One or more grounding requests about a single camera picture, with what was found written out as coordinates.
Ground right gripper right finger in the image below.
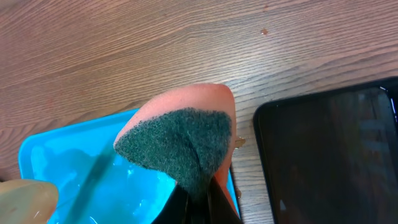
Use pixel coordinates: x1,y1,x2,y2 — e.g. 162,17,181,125
205,177,242,224

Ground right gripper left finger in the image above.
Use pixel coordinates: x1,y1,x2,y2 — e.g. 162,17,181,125
152,185,190,224

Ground green and red sponge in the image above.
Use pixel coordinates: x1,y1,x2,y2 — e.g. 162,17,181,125
114,83,236,208

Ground green plate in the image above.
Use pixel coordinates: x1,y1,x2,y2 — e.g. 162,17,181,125
1,179,59,224

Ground teal plastic serving tray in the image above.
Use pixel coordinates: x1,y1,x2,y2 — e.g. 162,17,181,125
17,108,241,224

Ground black rectangular tray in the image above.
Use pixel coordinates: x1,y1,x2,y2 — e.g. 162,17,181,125
253,77,397,223

